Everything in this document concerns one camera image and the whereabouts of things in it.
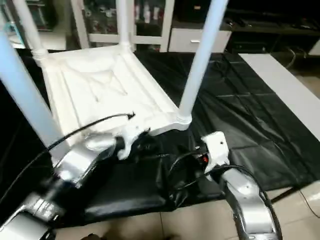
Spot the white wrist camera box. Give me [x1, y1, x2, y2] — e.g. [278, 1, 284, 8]
[200, 131, 231, 174]
[117, 122, 152, 161]

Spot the white drawer unit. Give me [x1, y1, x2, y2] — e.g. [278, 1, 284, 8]
[168, 27, 233, 54]

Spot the white plastic table top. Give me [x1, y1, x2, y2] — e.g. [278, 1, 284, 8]
[34, 46, 193, 167]

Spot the white flat board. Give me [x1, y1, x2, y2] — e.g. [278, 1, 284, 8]
[239, 52, 320, 145]

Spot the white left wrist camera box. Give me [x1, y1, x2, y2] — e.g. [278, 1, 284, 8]
[117, 122, 152, 161]

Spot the light blue stand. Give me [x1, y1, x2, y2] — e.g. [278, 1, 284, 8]
[1, 21, 25, 49]

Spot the dark low sideboard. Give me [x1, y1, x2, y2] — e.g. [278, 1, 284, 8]
[175, 0, 320, 54]

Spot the white glass door cabinet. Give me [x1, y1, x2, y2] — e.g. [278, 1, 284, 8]
[70, 0, 176, 53]

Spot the black tripod leg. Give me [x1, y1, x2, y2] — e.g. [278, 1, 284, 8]
[265, 187, 301, 202]

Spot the black work mat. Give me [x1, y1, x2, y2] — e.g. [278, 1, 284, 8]
[0, 49, 320, 227]

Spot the black floor cable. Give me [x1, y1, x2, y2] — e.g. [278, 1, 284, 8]
[299, 191, 320, 220]

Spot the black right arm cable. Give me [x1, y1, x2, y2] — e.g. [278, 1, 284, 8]
[166, 149, 275, 207]

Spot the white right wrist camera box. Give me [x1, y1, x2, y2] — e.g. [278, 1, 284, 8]
[200, 131, 231, 174]

